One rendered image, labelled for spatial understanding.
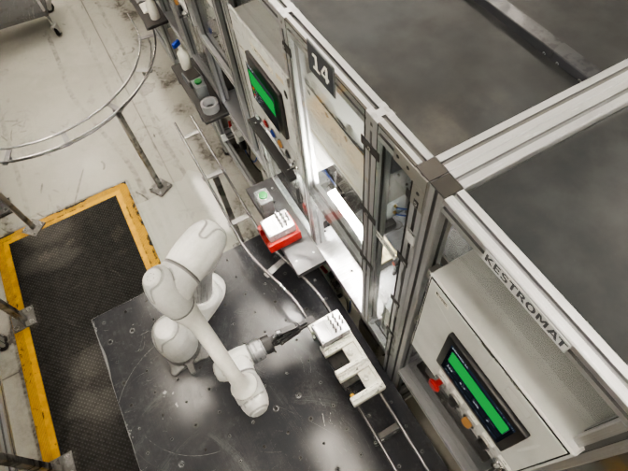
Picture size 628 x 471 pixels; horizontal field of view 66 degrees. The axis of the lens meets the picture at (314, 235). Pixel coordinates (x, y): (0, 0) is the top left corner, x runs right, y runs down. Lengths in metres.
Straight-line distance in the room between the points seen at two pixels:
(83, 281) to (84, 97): 1.80
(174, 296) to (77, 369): 1.82
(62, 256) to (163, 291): 2.24
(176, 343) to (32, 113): 3.13
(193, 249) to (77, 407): 1.84
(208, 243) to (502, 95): 0.94
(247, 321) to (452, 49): 1.52
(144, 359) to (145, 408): 0.22
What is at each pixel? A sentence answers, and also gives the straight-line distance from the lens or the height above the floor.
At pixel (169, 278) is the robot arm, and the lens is 1.50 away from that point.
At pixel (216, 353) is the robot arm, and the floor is 1.15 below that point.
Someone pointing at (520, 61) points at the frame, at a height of 2.01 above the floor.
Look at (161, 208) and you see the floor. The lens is 3.61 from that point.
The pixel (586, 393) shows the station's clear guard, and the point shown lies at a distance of 0.94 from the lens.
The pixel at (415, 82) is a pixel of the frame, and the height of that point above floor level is 2.01.
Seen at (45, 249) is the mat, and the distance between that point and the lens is 3.80.
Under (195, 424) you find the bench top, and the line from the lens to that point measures 2.21.
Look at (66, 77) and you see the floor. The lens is 4.98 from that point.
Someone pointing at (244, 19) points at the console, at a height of 1.82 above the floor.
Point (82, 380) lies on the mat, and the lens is 3.24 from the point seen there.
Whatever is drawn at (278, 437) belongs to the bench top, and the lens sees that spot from 2.12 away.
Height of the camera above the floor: 2.76
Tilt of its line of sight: 59 degrees down
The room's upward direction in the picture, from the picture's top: 8 degrees counter-clockwise
